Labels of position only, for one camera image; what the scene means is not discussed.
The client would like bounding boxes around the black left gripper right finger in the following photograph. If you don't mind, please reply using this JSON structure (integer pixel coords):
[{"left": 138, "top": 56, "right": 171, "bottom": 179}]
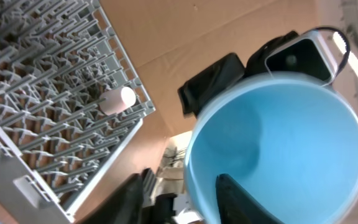
[{"left": 216, "top": 174, "right": 282, "bottom": 224}]

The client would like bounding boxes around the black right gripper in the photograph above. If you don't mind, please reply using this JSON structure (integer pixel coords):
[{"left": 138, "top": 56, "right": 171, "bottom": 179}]
[{"left": 178, "top": 30, "right": 299, "bottom": 116}]

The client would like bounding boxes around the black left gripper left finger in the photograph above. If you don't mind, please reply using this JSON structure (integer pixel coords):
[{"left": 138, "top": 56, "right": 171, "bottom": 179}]
[{"left": 82, "top": 173, "right": 154, "bottom": 224}]

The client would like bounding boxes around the light blue plastic cup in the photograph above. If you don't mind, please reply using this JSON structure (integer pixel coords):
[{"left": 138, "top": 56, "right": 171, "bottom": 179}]
[{"left": 185, "top": 72, "right": 358, "bottom": 223}]

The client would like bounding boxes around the pink plastic cup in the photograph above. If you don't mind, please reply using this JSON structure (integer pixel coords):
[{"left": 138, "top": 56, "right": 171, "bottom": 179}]
[{"left": 99, "top": 86, "right": 136, "bottom": 115}]

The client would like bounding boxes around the grey dishwasher rack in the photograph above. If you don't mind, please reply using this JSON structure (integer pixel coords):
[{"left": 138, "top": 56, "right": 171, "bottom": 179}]
[{"left": 0, "top": 0, "right": 155, "bottom": 223}]

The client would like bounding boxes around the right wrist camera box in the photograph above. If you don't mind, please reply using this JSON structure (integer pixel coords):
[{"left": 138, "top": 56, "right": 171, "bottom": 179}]
[{"left": 265, "top": 30, "right": 339, "bottom": 85}]

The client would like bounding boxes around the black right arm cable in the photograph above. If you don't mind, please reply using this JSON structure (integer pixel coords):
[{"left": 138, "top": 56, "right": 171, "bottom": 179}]
[{"left": 306, "top": 26, "right": 351, "bottom": 82}]

